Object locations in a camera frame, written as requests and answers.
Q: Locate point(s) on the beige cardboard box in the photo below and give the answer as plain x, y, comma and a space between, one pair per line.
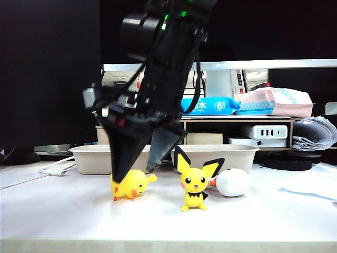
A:
208, 138

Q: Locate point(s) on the silver monitor base plate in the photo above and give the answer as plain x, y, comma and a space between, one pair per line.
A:
52, 149

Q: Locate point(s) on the blue wet wipes pack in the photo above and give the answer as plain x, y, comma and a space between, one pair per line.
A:
216, 106

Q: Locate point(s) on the white paper sheets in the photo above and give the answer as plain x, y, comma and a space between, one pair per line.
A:
316, 187

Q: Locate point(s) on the red Chinese knot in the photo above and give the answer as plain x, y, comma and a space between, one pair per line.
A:
138, 85

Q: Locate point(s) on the white multi-port charger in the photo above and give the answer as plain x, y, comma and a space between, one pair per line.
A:
279, 131

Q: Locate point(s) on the white carton red print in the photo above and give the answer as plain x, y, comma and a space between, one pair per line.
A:
238, 81

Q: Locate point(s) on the metal pen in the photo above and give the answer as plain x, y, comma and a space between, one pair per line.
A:
93, 113

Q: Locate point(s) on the beige paper box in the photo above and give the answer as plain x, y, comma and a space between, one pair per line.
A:
89, 160
237, 158

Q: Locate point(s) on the large black monitor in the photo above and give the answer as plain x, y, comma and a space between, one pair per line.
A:
47, 79

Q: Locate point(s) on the pink tissue pack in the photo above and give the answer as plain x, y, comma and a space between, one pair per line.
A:
289, 102

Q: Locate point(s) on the white round doll orange neck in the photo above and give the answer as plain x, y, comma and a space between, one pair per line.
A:
233, 183

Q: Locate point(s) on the white device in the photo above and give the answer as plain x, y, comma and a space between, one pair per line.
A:
331, 108

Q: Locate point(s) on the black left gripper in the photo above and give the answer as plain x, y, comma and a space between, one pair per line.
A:
137, 121

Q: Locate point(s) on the grey monitor stand column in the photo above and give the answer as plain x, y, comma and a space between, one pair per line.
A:
218, 84

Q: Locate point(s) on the black round stand base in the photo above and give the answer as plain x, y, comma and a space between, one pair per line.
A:
287, 164

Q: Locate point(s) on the wooden black desk shelf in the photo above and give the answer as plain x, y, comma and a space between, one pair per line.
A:
210, 120

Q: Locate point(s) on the silver bezel black monitor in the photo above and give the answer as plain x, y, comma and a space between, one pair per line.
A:
263, 31

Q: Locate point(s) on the folded stack of papers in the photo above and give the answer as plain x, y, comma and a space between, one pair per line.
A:
313, 131

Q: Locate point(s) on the yellow duck doll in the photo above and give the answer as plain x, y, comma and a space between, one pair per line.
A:
137, 184

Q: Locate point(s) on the yellow black-eared Pichu doll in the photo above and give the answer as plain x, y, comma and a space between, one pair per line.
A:
193, 182

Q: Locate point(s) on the beige paper cup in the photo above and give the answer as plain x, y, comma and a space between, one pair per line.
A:
101, 137

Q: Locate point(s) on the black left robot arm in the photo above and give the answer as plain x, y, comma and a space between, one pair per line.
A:
171, 52

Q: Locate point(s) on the white flat box apple logo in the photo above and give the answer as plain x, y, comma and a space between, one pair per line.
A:
271, 143

